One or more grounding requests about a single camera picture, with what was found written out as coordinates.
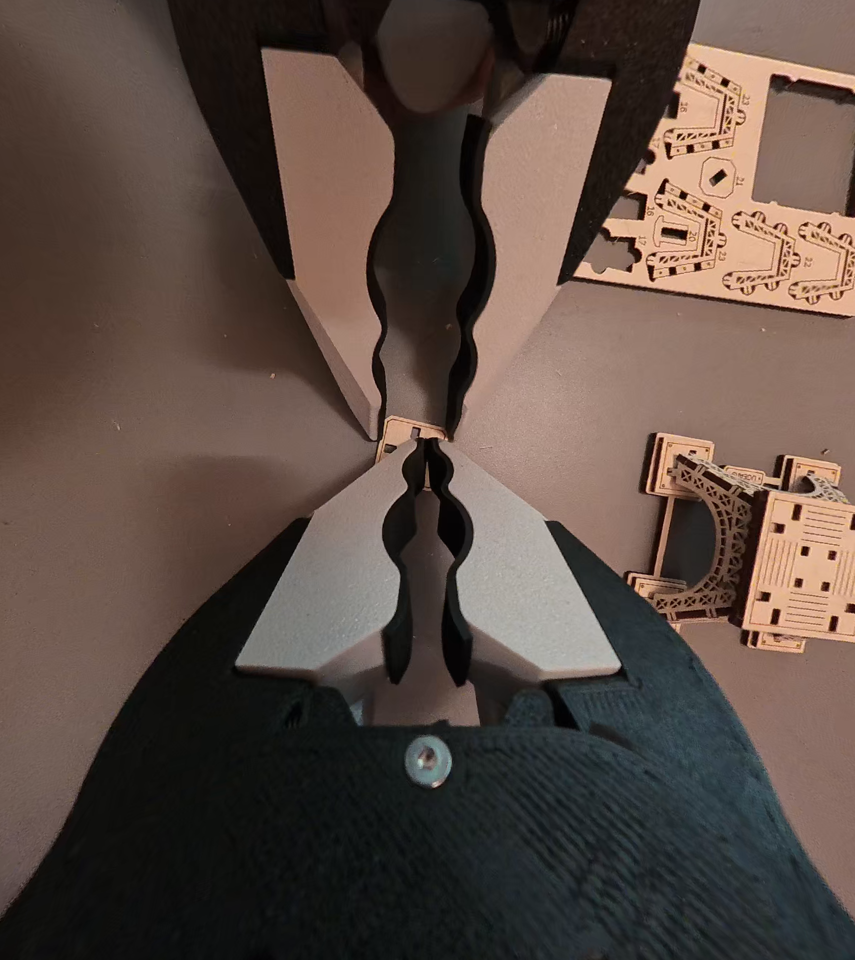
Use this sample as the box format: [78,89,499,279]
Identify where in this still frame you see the small square wooden plate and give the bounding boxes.
[375,414,450,492]

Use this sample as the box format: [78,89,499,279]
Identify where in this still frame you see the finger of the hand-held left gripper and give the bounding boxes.
[261,43,402,440]
[442,62,620,442]

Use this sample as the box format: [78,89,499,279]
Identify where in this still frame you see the wooden tower model base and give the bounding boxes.
[626,431,855,655]

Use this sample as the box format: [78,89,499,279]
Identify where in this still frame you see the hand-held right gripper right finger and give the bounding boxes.
[426,438,623,687]

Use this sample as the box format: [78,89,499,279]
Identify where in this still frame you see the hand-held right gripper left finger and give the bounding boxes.
[234,438,429,687]

